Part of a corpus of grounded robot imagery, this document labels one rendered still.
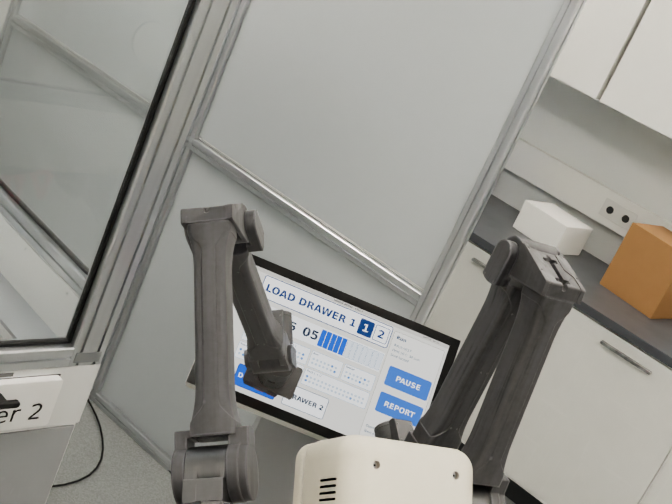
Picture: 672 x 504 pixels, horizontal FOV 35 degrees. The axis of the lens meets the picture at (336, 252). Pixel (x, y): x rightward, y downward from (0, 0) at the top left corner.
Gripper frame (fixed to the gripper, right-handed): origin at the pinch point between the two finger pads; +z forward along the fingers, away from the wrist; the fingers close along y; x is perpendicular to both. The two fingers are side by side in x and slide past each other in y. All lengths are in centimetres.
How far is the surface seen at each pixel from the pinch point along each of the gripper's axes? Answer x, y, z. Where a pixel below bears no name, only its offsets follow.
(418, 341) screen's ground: -23.3, -27.0, 7.3
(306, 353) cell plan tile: -10.9, -5.4, 6.9
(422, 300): -55, -34, 66
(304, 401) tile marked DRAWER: -1.3, -8.8, 7.1
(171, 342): -34, 30, 140
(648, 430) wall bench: -77, -143, 156
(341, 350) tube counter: -14.6, -12.1, 7.0
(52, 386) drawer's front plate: 17.1, 38.1, -0.8
